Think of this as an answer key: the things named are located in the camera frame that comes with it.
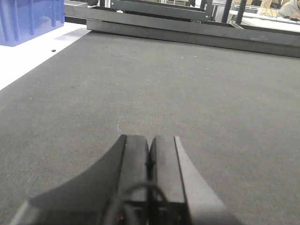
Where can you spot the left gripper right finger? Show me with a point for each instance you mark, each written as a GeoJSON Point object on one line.
{"type": "Point", "coordinates": [192, 200]}

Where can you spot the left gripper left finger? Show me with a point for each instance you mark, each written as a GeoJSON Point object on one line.
{"type": "Point", "coordinates": [84, 199]}

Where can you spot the dark grey table mat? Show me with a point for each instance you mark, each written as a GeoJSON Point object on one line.
{"type": "Point", "coordinates": [237, 115]}

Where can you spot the black metal cart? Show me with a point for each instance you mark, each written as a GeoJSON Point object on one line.
{"type": "Point", "coordinates": [161, 9]}

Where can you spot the white work table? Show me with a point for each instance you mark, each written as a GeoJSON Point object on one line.
{"type": "Point", "coordinates": [264, 21]}

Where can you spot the blue plastic crate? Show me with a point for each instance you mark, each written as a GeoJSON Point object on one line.
{"type": "Point", "coordinates": [23, 20]}

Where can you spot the person in grey hoodie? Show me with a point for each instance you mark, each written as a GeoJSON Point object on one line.
{"type": "Point", "coordinates": [290, 9]}

